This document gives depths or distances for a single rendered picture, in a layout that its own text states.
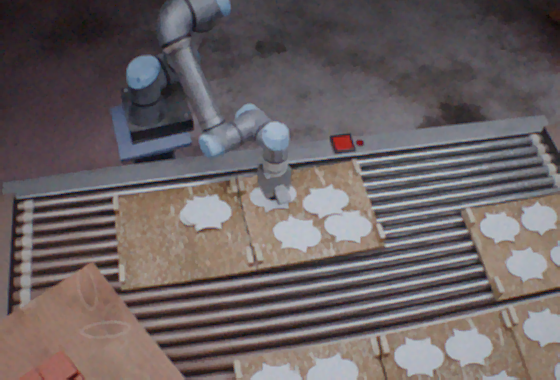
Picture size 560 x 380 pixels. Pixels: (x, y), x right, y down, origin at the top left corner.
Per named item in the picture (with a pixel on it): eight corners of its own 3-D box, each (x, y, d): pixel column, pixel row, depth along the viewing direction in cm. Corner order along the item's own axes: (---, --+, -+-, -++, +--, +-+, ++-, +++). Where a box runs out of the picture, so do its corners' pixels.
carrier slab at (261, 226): (236, 181, 218) (236, 179, 217) (354, 163, 225) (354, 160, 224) (257, 271, 197) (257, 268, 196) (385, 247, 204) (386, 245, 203)
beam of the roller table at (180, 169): (7, 191, 220) (2, 181, 215) (539, 124, 251) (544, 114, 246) (5, 210, 214) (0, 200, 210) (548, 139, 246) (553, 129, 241)
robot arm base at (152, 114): (125, 100, 238) (123, 81, 230) (165, 95, 241) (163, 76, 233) (128, 130, 229) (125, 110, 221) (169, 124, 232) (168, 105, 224)
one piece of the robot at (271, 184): (273, 184, 193) (272, 216, 205) (300, 173, 196) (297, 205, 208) (255, 155, 199) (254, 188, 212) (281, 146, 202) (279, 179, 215)
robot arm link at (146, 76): (122, 90, 228) (118, 62, 217) (154, 75, 233) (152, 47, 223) (138, 110, 222) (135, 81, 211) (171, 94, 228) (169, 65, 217)
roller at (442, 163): (20, 217, 211) (16, 209, 207) (542, 148, 240) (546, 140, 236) (20, 229, 208) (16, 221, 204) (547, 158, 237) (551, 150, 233)
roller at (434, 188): (19, 241, 204) (15, 234, 200) (553, 167, 234) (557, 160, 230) (19, 254, 202) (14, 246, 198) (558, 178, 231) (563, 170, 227)
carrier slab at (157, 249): (114, 200, 212) (113, 197, 210) (235, 182, 218) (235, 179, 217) (122, 291, 190) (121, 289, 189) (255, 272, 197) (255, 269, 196)
